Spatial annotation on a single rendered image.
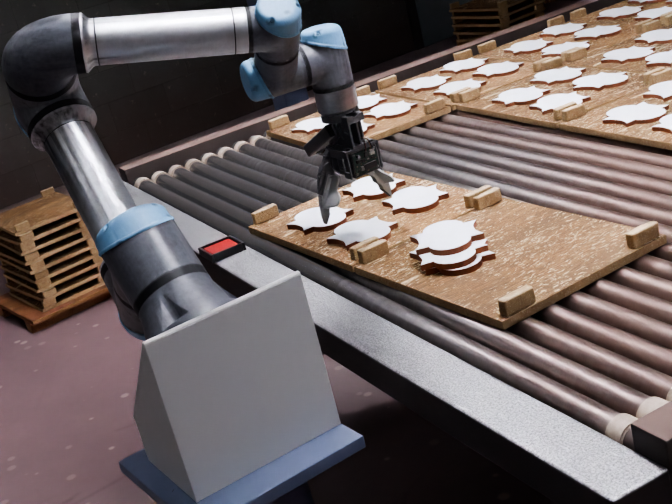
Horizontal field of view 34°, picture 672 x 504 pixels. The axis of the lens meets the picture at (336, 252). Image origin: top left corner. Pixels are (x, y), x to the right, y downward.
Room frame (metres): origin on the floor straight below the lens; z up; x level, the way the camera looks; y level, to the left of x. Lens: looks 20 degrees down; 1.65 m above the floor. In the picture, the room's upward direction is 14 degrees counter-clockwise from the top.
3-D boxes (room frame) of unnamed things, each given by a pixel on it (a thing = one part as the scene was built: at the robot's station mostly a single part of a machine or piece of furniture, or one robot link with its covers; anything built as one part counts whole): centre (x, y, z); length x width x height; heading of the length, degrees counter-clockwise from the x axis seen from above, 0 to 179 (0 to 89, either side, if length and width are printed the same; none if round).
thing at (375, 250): (1.83, -0.06, 0.95); 0.06 x 0.02 x 0.03; 117
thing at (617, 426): (2.00, 0.08, 0.90); 1.95 x 0.05 x 0.05; 23
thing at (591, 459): (1.97, 0.15, 0.89); 2.08 x 0.09 x 0.06; 23
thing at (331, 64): (1.94, -0.07, 1.29); 0.09 x 0.08 x 0.11; 106
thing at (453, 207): (2.09, -0.08, 0.93); 0.41 x 0.35 x 0.02; 27
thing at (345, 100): (1.94, -0.07, 1.21); 0.08 x 0.08 x 0.05
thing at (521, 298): (1.48, -0.24, 0.95); 0.06 x 0.02 x 0.03; 117
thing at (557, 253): (1.72, -0.27, 0.93); 0.41 x 0.35 x 0.02; 27
